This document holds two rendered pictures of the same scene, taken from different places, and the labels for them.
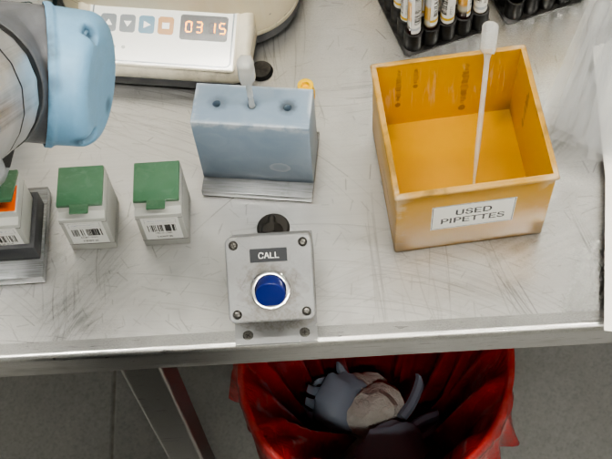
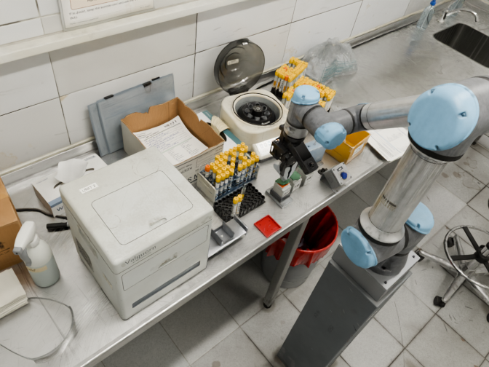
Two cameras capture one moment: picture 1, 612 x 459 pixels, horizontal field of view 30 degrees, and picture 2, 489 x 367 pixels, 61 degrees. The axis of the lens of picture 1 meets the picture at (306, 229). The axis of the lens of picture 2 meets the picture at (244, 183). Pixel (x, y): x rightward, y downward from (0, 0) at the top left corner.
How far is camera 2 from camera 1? 1.14 m
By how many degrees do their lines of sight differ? 32
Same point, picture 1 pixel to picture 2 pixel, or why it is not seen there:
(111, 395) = (209, 291)
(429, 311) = (359, 172)
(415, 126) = not seen: hidden behind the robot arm
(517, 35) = not seen: hidden behind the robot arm
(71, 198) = (295, 177)
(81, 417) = (206, 301)
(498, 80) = not seen: hidden behind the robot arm
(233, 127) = (314, 149)
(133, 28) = (267, 145)
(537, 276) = (368, 159)
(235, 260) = (335, 172)
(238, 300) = (340, 180)
